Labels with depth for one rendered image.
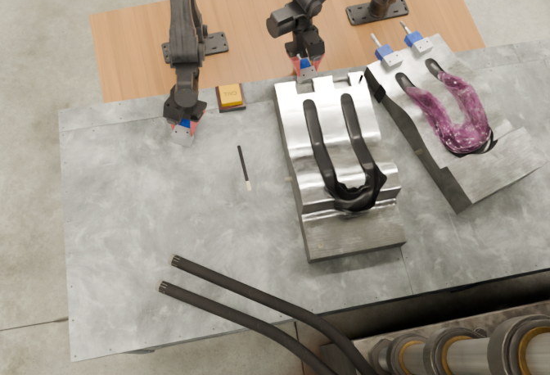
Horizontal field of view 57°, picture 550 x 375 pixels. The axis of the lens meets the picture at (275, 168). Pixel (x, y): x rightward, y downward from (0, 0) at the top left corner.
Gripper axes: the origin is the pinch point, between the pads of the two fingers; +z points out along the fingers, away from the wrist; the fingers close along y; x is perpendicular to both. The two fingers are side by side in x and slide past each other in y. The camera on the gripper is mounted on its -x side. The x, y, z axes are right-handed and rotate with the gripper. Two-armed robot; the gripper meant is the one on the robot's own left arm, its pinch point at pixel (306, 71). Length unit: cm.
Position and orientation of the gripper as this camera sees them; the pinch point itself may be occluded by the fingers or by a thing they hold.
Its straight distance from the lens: 153.4
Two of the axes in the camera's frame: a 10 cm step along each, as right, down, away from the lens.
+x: -3.1, -6.1, 7.3
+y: 9.4, -2.9, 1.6
